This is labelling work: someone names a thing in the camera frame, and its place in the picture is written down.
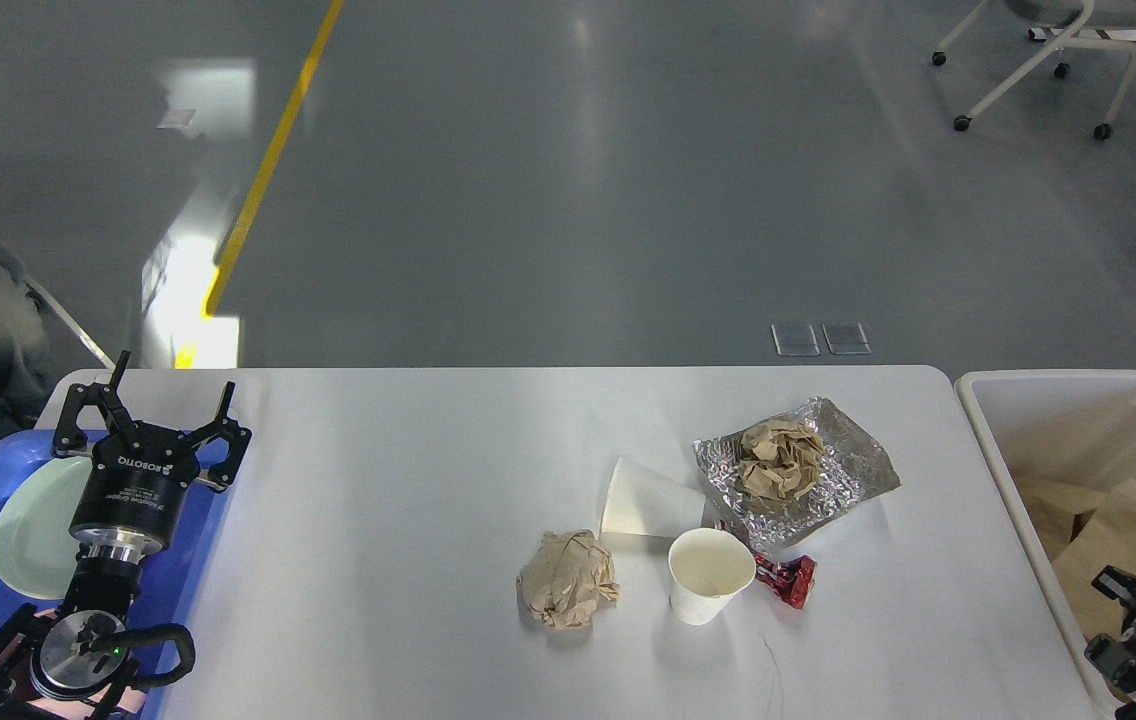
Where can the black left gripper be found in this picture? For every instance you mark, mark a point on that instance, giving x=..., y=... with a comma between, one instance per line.
x=138, y=486

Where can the brown paper bag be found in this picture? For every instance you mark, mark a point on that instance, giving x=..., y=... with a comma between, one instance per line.
x=1081, y=613

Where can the light green plate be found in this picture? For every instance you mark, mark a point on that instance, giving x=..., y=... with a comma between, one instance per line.
x=37, y=550

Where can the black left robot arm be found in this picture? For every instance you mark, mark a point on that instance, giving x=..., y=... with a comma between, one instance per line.
x=86, y=657

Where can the brown paper in bin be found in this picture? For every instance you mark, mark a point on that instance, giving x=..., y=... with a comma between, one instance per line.
x=1058, y=510

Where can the beige plastic bin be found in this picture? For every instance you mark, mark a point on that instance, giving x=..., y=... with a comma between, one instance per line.
x=1077, y=426

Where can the white chair base left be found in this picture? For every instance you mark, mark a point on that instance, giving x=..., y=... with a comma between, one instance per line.
x=45, y=300

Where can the aluminium foil sheet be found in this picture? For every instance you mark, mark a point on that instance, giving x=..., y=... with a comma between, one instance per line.
x=855, y=469

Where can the red snack wrapper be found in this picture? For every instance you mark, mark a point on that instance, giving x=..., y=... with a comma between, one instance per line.
x=790, y=581

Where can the floor socket cover right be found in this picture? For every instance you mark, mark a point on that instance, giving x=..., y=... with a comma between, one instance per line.
x=846, y=338

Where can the floor socket cover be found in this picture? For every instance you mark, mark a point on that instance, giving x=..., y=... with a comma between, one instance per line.
x=846, y=338
x=795, y=339

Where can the white paper cup upright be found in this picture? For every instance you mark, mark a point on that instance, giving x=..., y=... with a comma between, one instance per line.
x=708, y=567

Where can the floor socket cover left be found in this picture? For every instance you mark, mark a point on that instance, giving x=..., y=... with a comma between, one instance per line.
x=795, y=339

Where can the crumpled brown paper ball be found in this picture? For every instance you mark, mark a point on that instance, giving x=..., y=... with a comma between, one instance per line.
x=569, y=578

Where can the flattened white paper cup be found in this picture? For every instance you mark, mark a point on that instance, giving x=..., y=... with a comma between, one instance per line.
x=642, y=502

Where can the white office chair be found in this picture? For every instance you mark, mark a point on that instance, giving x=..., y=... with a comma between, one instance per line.
x=1103, y=26

